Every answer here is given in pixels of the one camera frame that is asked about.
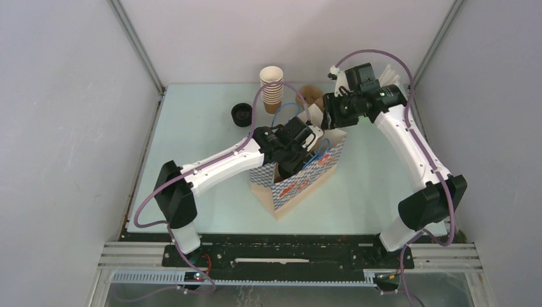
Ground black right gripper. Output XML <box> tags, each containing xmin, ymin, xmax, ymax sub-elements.
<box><xmin>320</xmin><ymin>91</ymin><xmax>360</xmax><ymax>130</ymax></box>

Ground paper takeout bag blue handles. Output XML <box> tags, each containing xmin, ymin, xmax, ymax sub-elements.
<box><xmin>249</xmin><ymin>129</ymin><xmax>347</xmax><ymax>220</ymax></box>

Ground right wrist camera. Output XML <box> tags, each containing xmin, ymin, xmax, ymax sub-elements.
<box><xmin>327</xmin><ymin>63</ymin><xmax>380</xmax><ymax>97</ymax></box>

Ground stack of black cup lids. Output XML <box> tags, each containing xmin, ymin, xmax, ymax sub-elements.
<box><xmin>231</xmin><ymin>103</ymin><xmax>252</xmax><ymax>127</ymax></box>

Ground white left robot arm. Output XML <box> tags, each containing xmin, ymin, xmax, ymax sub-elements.
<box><xmin>153</xmin><ymin>117</ymin><xmax>323</xmax><ymax>267</ymax></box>

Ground stack of brown paper cups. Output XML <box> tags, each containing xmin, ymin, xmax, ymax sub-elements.
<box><xmin>259</xmin><ymin>66</ymin><xmax>284</xmax><ymax>114</ymax></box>

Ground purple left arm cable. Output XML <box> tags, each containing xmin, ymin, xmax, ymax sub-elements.
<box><xmin>133</xmin><ymin>81</ymin><xmax>314</xmax><ymax>297</ymax></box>

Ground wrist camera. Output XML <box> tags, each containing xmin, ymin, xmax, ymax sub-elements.
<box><xmin>302</xmin><ymin>125</ymin><xmax>323</xmax><ymax>152</ymax></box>
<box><xmin>327</xmin><ymin>63</ymin><xmax>380</xmax><ymax>97</ymax></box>

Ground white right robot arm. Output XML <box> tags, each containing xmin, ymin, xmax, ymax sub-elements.
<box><xmin>321</xmin><ymin>84</ymin><xmax>467</xmax><ymax>267</ymax></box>

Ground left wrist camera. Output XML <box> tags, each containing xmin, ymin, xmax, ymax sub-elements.
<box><xmin>302</xmin><ymin>125</ymin><xmax>323</xmax><ymax>152</ymax></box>

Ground bundle of white wrapped straws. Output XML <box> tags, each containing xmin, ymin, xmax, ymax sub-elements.
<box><xmin>378</xmin><ymin>64</ymin><xmax>400</xmax><ymax>87</ymax></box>

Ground brown pulp cup carrier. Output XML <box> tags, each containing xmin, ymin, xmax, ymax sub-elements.
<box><xmin>299</xmin><ymin>84</ymin><xmax>325</xmax><ymax>112</ymax></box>

